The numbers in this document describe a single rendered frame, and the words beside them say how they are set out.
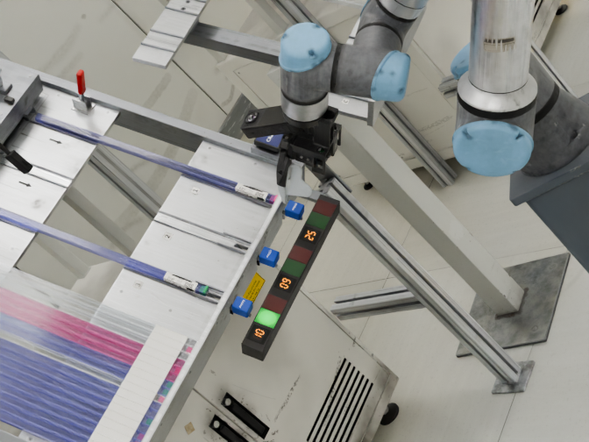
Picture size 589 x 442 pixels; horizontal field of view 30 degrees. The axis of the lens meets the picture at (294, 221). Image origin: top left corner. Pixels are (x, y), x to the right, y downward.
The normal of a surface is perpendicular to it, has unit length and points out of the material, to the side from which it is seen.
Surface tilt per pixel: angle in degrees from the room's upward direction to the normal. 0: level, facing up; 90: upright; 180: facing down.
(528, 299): 0
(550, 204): 90
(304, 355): 90
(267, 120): 13
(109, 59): 90
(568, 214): 90
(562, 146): 72
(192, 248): 45
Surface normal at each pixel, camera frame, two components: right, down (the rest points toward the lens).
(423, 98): -0.40, 0.76
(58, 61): 0.64, -0.18
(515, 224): -0.66, -0.63
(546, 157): -0.38, 0.45
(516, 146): -0.19, 0.76
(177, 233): -0.01, -0.57
